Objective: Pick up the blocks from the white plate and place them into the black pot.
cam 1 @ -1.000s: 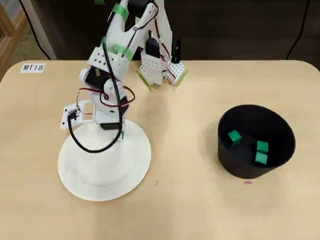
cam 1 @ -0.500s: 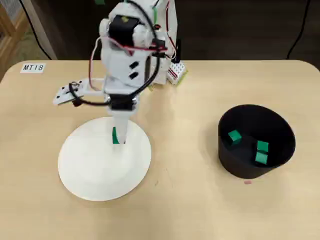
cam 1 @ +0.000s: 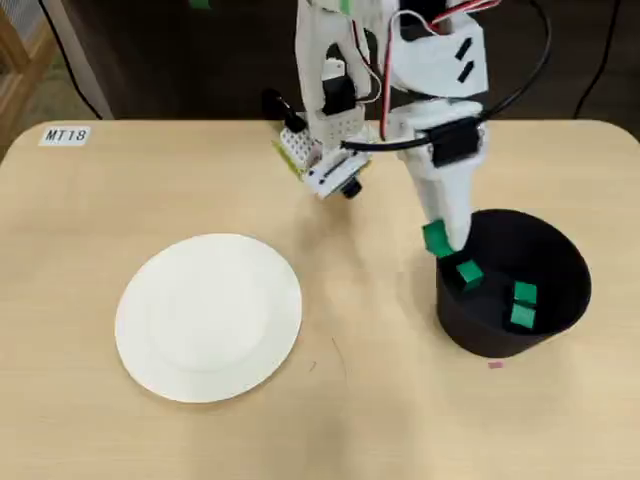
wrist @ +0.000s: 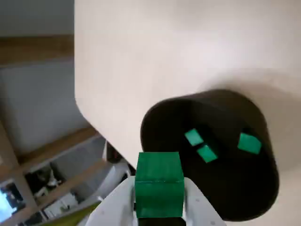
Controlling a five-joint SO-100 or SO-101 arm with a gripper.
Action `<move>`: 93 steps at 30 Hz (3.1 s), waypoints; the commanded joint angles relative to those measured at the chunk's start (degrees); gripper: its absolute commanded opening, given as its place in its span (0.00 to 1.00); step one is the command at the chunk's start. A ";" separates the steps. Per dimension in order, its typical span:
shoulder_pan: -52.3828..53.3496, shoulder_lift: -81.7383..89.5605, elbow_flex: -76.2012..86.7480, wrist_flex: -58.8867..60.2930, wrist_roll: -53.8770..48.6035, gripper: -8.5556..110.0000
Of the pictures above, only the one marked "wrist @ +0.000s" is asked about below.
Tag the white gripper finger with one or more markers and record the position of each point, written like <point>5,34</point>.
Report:
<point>113,207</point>
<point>200,212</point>

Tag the green cube block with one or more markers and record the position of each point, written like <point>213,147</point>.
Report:
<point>194,137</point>
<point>249,143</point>
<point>207,153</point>
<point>160,183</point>

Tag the black round pot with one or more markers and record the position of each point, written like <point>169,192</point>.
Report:
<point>235,188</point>

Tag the wooden frame grey partition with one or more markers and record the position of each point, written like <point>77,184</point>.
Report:
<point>35,49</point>

